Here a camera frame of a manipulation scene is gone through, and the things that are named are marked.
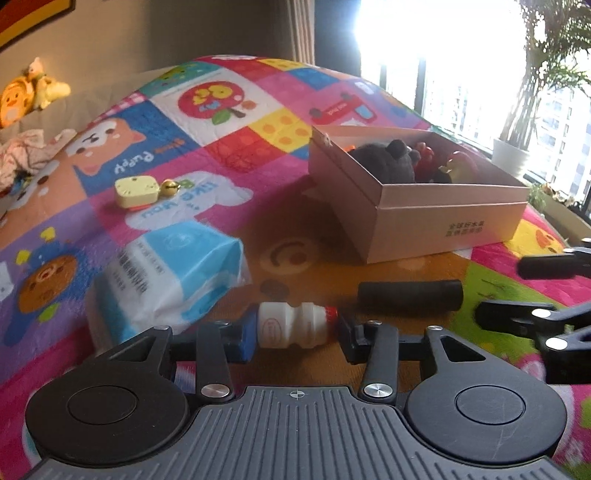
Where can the colourful cartoon play mat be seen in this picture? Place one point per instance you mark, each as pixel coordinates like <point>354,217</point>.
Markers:
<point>226,139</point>

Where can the black plush toy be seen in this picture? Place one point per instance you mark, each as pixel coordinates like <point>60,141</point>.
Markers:
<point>389,164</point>

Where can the black cylinder handle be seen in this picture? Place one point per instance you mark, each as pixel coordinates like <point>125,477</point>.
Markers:
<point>417,298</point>

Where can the red framed picture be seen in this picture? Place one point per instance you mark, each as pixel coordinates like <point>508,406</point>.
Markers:
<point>19,17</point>

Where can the pink crumpled cloth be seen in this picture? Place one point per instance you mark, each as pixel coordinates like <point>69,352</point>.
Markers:
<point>28,153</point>

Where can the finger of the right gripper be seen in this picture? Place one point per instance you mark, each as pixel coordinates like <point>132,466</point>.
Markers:
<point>570,263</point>
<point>557,331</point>

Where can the white cardboard box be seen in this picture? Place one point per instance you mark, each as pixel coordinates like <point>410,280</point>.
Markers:
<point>389,222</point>

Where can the red figurine toy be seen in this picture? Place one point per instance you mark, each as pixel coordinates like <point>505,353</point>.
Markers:
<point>426,166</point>

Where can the palm plant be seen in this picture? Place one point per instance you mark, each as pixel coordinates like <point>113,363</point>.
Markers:
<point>557,38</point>

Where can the yellow small plush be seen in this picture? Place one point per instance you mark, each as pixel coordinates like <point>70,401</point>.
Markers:
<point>47,89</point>

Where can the beige curtain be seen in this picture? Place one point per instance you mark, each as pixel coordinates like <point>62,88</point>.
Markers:
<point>301,30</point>

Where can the blue tissue pack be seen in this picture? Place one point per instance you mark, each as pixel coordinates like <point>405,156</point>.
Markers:
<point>169,277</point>

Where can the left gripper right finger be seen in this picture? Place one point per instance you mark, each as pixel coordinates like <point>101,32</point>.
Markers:
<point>375,345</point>

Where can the white plant pot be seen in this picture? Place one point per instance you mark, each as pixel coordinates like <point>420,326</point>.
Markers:
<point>510,159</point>

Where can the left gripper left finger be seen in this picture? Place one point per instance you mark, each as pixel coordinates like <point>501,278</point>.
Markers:
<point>219,344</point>

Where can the orange duck plush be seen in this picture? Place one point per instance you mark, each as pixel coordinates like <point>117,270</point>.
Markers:
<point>17,100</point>

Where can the white yogurt drink bottle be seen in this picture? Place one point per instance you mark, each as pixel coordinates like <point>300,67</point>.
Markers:
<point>280,325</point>

